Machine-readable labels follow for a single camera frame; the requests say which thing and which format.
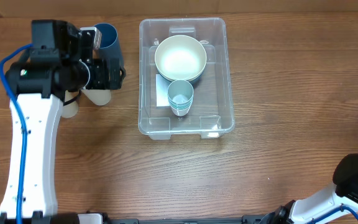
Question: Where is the dark blue tall cup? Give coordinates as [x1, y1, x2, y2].
[94, 23, 124, 67]

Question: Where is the cream tall cup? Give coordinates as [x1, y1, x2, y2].
[62, 91, 79, 118]
[82, 90, 112, 106]

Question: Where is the cream bowl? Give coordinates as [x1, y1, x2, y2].
[154, 35, 207, 68]
[157, 67, 206, 82]

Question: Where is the cream bowl front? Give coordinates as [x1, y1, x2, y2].
[154, 35, 207, 68]

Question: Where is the grey small cup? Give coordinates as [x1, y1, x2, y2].
[167, 80, 194, 105]

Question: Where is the light blue small cup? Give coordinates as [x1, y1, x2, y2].
[169, 101, 192, 110]

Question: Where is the pink small cup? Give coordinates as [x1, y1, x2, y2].
[172, 108, 190, 117]

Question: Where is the green small cup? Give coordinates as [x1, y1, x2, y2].
[170, 105, 191, 110]

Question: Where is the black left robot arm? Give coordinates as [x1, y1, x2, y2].
[0, 24, 126, 223]

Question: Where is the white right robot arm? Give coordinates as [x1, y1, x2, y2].
[260, 153, 358, 224]

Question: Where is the white label in bin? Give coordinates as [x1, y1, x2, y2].
[155, 74, 170, 107]

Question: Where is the clear plastic storage bin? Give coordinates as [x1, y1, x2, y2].
[138, 17, 235, 140]

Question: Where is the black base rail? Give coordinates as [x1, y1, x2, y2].
[50, 213, 291, 224]

